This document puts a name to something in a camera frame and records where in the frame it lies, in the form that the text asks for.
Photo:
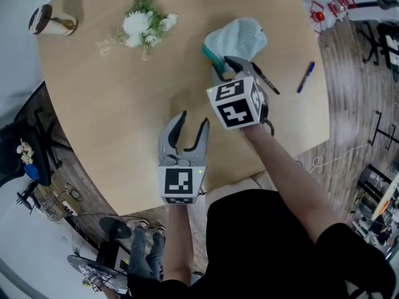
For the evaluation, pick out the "black swivel chair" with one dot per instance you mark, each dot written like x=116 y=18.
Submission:
x=381 y=42

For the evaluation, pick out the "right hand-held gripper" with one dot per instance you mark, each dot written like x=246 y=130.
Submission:
x=237 y=104

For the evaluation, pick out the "person's right forearm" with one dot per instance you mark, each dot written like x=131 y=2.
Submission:
x=290 y=179

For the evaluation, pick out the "blue cloth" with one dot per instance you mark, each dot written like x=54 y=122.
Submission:
x=32 y=171

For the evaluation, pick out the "cluttered metal shelf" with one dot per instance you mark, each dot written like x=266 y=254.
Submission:
x=378 y=204

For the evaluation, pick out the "person's left forearm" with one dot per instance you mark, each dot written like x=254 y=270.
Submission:
x=179 y=244

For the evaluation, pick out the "white flower bouquet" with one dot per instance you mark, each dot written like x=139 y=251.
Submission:
x=143 y=26

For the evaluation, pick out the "black metal stand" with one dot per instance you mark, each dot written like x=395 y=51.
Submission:
x=385 y=132

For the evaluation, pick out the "white power strip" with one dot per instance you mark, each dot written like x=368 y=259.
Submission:
x=70 y=209

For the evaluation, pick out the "light blue fluffy pencil pouch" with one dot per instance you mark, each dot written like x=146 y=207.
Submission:
x=240 y=37

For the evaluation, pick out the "small pink flower bunch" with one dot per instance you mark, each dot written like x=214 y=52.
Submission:
x=26 y=151

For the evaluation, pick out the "blue pen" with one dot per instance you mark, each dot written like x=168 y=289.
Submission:
x=306 y=77

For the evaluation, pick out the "cream cup with dark lid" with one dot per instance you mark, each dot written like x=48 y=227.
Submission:
x=53 y=22

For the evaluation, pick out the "person's black shirt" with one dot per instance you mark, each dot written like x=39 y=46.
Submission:
x=265 y=248

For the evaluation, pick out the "red and white machine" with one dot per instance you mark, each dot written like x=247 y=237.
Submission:
x=324 y=8

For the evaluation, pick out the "person's legs in jeans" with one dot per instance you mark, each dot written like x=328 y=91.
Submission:
x=145 y=254

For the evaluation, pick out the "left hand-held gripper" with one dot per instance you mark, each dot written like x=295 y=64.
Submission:
x=180 y=182

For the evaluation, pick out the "black round stand base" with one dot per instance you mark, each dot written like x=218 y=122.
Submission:
x=114 y=227

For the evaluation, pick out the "black pen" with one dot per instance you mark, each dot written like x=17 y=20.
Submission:
x=265 y=78

